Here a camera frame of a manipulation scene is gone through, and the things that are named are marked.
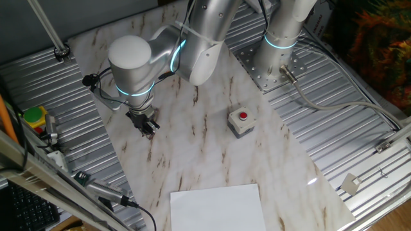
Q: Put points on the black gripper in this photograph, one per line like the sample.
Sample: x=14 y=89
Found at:
x=139 y=118

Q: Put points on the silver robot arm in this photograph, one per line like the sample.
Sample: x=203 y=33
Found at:
x=135 y=70

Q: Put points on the marble patterned board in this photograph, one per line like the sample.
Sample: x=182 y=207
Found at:
x=208 y=154

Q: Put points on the grey box small red button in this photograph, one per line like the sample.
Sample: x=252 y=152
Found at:
x=241 y=123

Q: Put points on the white paper sheet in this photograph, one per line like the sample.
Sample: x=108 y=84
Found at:
x=218 y=208

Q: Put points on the aluminium profile beam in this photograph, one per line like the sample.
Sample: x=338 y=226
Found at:
x=48 y=173

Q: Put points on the yellow box green button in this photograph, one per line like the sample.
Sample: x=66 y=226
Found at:
x=33 y=115

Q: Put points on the orange pole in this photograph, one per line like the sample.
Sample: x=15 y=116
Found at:
x=7 y=122

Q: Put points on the black keyboard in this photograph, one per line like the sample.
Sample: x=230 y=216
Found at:
x=29 y=211

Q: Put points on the white printed carton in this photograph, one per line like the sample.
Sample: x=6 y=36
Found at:
x=316 y=24

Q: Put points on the colourful patterned cloth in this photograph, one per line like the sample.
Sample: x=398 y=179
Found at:
x=379 y=48

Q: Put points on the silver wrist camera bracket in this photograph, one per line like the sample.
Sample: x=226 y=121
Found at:
x=107 y=101

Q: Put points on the silver ribbed camera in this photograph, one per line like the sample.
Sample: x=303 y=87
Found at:
x=106 y=191

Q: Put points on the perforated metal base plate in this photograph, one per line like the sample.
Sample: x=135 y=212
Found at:
x=266 y=81

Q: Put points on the aluminium frame post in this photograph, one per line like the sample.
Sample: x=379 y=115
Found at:
x=48 y=29

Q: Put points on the small white adhesive mount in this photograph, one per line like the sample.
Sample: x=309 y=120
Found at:
x=350 y=184

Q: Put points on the aluminium corner bracket rail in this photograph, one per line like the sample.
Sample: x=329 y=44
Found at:
x=395 y=138

